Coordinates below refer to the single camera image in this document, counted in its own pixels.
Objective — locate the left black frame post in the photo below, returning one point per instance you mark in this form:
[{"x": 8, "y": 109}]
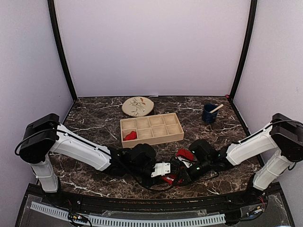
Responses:
[{"x": 60, "y": 50}]

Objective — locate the black frame post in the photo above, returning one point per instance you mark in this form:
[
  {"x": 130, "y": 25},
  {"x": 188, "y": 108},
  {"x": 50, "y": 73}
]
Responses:
[
  {"x": 60, "y": 50},
  {"x": 245, "y": 48}
]

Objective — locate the white slotted cable duct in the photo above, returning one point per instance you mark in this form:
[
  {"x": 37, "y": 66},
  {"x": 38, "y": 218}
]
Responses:
[{"x": 99, "y": 221}]

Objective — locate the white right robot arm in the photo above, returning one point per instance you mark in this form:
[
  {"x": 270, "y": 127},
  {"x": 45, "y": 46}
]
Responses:
[{"x": 282, "y": 135}]

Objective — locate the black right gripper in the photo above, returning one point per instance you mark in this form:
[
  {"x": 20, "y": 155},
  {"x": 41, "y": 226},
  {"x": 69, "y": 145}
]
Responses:
[{"x": 187, "y": 178}]

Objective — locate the red sock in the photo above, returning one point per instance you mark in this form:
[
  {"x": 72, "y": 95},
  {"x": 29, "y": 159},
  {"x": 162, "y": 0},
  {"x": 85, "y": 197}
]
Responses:
[
  {"x": 178, "y": 175},
  {"x": 131, "y": 136}
]

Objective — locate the floral ceramic plate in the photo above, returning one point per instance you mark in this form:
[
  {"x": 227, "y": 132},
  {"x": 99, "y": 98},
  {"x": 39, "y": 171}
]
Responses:
[{"x": 138, "y": 106}]

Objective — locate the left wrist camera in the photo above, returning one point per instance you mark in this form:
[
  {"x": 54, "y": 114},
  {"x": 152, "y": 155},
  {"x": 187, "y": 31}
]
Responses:
[{"x": 161, "y": 169}]

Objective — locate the right black frame post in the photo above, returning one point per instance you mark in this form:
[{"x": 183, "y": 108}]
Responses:
[{"x": 245, "y": 48}]

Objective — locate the wooden compartment tray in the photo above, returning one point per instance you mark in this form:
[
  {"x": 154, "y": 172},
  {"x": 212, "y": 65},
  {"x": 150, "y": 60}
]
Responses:
[{"x": 152, "y": 130}]

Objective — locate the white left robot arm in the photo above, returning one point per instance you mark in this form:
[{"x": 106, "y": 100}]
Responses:
[{"x": 47, "y": 134}]

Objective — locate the black front rail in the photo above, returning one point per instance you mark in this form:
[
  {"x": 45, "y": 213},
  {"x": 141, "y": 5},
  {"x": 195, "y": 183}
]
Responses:
[{"x": 98, "y": 204}]

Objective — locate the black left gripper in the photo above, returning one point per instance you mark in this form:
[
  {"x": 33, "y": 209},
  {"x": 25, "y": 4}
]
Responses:
[{"x": 157, "y": 180}]

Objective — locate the dark blue mug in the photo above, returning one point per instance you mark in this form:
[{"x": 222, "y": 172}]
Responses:
[{"x": 208, "y": 117}]

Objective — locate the wooden stick in mug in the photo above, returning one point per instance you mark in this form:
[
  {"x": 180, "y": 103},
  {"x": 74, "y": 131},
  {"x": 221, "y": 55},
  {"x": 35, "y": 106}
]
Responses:
[{"x": 217, "y": 108}]

